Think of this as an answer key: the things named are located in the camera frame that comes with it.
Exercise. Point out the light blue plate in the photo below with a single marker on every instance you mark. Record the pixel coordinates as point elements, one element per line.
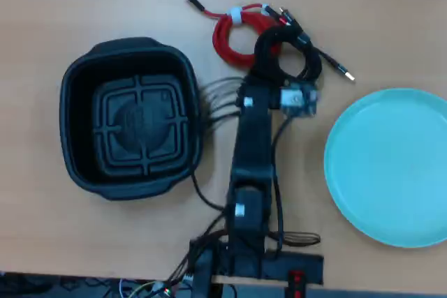
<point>387,169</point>

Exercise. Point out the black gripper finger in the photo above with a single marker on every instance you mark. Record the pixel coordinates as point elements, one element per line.
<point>263,53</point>

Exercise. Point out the black square bowl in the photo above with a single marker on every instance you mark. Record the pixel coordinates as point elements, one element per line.
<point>139,120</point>

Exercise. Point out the red and black clamp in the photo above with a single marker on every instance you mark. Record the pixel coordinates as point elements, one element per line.
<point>296,284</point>

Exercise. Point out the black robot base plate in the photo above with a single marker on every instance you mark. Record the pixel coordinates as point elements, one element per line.
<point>300,266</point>

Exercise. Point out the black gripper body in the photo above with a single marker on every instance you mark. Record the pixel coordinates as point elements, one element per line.
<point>260,90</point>

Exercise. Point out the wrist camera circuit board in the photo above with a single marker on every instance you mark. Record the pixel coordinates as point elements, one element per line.
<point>298,99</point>

